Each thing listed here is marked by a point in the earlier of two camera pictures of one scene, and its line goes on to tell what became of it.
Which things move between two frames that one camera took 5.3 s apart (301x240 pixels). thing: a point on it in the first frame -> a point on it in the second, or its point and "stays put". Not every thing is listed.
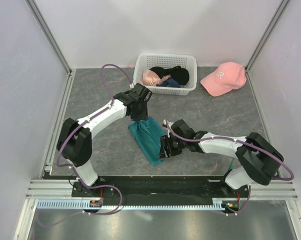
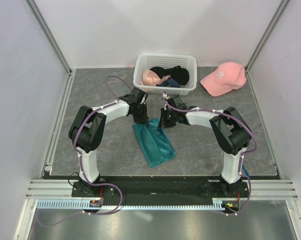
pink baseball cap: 228,76 stays put
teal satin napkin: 148,133 stays put
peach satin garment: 150,78 stays put
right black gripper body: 175,146 -> 168,119
